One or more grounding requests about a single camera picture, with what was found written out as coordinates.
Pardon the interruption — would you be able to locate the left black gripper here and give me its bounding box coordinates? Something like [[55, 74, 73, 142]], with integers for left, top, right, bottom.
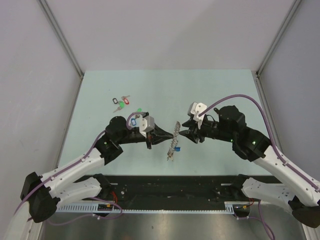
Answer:
[[116, 122, 173, 149]]

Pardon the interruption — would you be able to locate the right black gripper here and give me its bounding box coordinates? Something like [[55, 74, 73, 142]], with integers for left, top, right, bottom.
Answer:
[[178, 115, 235, 144]]

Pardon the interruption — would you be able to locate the metal disc keyring organiser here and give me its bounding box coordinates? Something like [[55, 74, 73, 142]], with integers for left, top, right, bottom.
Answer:
[[167, 121, 181, 161]]

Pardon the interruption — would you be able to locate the blue tag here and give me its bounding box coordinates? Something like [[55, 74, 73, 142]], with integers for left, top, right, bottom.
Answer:
[[174, 146, 181, 152]]

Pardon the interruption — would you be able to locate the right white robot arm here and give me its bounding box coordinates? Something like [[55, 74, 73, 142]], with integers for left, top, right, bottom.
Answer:
[[180, 102, 320, 228]]

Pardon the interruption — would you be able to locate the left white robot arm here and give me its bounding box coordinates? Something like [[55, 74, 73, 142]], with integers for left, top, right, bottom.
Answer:
[[20, 113, 173, 223]]

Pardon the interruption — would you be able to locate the blue tag key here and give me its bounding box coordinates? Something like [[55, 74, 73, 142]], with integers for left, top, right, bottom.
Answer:
[[129, 118, 137, 127]]

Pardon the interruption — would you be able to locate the green tag key upper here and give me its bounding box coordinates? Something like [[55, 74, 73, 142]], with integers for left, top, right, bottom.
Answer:
[[113, 101, 125, 113]]

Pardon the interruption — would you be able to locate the red tag key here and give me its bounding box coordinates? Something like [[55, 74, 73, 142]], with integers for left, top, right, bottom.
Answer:
[[121, 95, 130, 105]]

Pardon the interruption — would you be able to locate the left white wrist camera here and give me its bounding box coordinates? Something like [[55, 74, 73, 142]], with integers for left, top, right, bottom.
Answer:
[[139, 115, 155, 138]]

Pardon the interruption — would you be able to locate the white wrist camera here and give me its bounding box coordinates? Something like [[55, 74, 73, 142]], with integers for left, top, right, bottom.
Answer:
[[187, 102, 208, 129], [139, 115, 155, 138]]

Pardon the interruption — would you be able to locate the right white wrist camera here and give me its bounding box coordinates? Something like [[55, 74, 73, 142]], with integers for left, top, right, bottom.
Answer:
[[187, 102, 208, 129]]

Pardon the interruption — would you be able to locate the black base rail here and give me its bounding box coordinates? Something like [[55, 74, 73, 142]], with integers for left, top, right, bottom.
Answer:
[[105, 174, 251, 202]]

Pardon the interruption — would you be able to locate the white slotted cable duct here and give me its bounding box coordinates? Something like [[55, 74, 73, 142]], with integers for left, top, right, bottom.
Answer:
[[57, 201, 248, 215]]

